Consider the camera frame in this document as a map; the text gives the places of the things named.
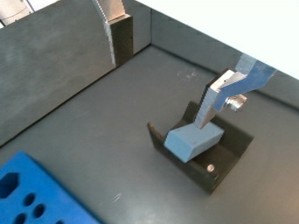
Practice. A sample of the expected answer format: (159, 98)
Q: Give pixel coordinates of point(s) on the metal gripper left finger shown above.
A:
(119, 29)

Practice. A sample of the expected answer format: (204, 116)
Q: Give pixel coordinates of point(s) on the blue shape-sorting foam board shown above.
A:
(33, 198)

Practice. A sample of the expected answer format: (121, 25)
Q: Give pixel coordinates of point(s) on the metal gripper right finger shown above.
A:
(224, 92)

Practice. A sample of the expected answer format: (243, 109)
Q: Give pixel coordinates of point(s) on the black curved fixture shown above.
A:
(211, 166)

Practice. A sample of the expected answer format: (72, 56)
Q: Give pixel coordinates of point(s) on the light blue rectangular block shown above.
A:
(188, 141)

